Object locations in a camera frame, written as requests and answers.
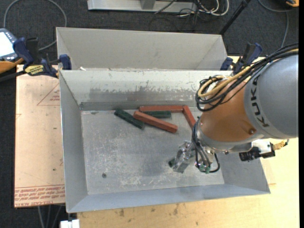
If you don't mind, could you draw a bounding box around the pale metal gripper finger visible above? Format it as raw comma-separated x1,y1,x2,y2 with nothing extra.
177,154,191,174
171,150,184,171

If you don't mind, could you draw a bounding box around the red-brown flat block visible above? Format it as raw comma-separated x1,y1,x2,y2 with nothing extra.
182,105,198,130
138,105,185,114
133,110,179,134

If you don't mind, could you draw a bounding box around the dark green flat block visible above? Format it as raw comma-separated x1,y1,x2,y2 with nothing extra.
114,108,146,130
142,110,172,119

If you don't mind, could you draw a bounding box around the grey metal bin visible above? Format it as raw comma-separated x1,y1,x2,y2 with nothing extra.
56,27,271,214

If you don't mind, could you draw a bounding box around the brown cardboard board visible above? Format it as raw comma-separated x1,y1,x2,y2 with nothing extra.
14,64,66,209

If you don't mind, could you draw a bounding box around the black cylinder on white bracket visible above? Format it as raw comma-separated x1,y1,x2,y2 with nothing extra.
238,140,276,162

